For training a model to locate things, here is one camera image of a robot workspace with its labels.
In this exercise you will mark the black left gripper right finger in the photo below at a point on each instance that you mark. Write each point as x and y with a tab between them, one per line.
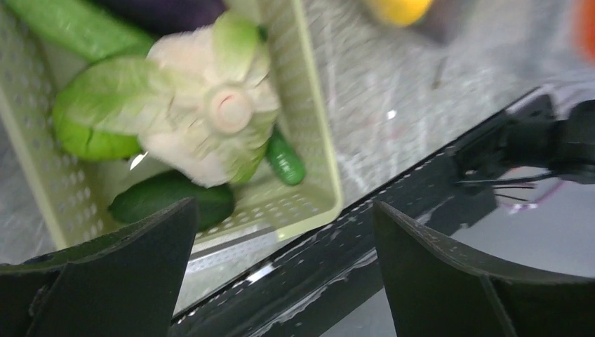
438	286

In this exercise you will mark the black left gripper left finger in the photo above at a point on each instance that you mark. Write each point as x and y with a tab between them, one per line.
125	283

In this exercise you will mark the dark green avocado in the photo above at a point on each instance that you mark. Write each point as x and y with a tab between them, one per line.
160	191

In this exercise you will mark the green cucumber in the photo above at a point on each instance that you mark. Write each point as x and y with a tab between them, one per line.
284	160

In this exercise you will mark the yellow corn cob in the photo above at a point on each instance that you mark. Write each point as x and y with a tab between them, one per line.
401	13

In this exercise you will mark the clear zip bag orange zipper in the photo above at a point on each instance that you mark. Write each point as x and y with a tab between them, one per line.
583	28

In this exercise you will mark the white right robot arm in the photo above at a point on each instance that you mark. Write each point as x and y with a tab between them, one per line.
529	145

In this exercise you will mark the light green plastic tray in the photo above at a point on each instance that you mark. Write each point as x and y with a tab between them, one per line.
73	194

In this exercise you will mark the white cauliflower with leaves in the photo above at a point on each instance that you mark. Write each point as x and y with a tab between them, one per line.
201	102

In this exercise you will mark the light green bitter gourd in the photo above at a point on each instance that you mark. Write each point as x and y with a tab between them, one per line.
81	27

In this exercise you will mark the dark purple eggplant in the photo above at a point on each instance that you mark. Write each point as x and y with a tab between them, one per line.
164	17

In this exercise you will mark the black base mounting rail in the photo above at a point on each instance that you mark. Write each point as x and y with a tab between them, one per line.
326	273

